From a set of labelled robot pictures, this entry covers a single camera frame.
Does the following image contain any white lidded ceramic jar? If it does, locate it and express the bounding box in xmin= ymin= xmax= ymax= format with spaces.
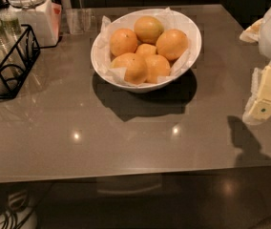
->
xmin=8 ymin=0 xmax=59 ymax=47

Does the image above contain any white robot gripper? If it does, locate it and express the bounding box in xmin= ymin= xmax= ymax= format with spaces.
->
xmin=240 ymin=8 xmax=271 ymax=125

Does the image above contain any clear glass tumbler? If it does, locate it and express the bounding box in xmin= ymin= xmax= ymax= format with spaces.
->
xmin=66 ymin=9 xmax=94 ymax=34

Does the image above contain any white cable bundle on floor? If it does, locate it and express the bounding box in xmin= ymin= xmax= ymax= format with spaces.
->
xmin=0 ymin=188 xmax=38 ymax=229

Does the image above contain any white ceramic bowl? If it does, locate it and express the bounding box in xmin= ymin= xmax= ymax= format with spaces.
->
xmin=90 ymin=8 xmax=203 ymax=94

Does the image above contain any stacked clear cups right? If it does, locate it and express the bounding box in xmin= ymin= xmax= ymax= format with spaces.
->
xmin=0 ymin=9 xmax=22 ymax=42

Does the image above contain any small centre orange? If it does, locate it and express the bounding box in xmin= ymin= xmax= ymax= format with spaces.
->
xmin=135 ymin=43 xmax=156 ymax=56

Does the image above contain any black wire rack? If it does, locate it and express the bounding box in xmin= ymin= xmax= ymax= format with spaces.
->
xmin=0 ymin=23 xmax=42 ymax=100

